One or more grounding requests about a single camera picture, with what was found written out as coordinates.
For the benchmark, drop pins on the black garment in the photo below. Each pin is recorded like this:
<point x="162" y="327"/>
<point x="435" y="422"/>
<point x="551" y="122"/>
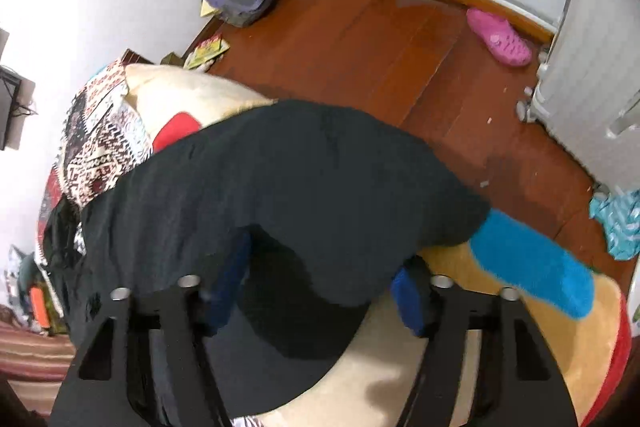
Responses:
<point x="300" y="187"/>

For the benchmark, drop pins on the patchwork printed blanket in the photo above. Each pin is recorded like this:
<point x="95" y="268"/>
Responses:
<point x="100" y="137"/>

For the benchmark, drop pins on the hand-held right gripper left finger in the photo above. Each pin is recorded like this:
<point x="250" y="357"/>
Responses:
<point x="227" y="294"/>

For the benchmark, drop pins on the orange box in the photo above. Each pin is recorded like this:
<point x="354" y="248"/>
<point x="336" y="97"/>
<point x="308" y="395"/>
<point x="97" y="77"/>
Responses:
<point x="39" y="309"/>

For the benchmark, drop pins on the pink clog shoe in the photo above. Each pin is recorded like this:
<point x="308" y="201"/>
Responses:
<point x="500" y="39"/>

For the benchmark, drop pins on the green bag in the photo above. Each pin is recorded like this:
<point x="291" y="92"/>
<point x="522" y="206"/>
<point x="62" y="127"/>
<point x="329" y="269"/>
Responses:
<point x="52" y="312"/>

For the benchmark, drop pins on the wall-mounted television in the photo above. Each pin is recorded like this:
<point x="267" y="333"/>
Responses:
<point x="7" y="107"/>

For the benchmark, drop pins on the yellow-green packet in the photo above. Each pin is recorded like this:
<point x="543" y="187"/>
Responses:
<point x="206" y="8"/>

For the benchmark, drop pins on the colourful magazines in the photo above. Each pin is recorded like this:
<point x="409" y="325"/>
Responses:
<point x="207" y="52"/>

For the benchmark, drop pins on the teal patterned cloth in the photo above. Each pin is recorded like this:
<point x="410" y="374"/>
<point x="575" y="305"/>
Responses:
<point x="617" y="227"/>

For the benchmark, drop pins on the blue fuzzy cloth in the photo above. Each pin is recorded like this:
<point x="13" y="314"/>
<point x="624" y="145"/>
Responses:
<point x="535" y="262"/>

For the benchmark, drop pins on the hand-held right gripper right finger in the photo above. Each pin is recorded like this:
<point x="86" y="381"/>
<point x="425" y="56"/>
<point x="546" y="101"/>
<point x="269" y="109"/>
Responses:
<point x="407" y="304"/>

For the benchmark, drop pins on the striped rug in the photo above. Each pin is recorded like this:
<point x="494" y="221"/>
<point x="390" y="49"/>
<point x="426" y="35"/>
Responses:
<point x="35" y="357"/>

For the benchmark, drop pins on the cream plush blanket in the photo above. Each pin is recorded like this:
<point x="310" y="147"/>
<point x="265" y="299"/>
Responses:
<point x="380" y="382"/>

